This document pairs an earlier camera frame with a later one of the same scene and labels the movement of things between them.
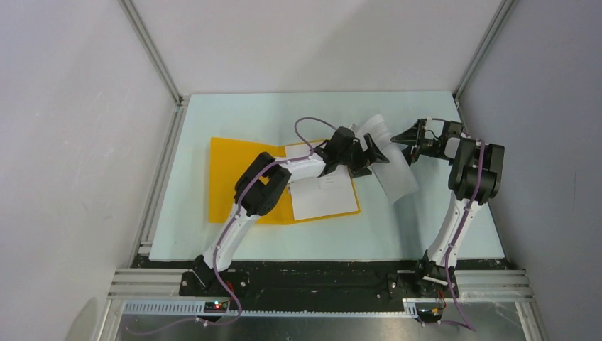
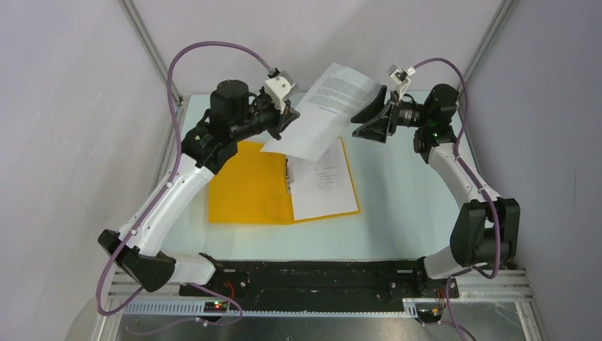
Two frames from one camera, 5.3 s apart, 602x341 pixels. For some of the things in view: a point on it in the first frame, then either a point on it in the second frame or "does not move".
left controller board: (215, 307) does not move
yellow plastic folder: (228, 156) does not move
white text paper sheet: (396, 176) -> (326, 112)
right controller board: (429, 315) does not move
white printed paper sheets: (329, 194) does not move
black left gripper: (371, 154) -> (279, 118)
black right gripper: (413, 135) -> (378, 128)
